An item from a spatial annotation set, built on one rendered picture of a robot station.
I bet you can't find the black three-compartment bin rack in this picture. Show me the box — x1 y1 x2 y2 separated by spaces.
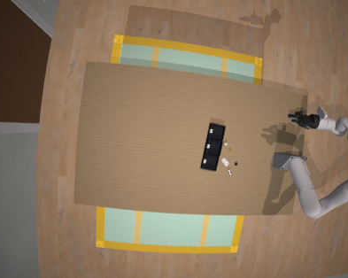
201 123 225 171

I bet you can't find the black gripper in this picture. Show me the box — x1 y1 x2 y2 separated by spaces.
288 111 320 129

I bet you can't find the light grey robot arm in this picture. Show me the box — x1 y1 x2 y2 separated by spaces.
288 106 348 219

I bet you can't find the white domino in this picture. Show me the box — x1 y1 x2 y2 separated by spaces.
221 158 229 166

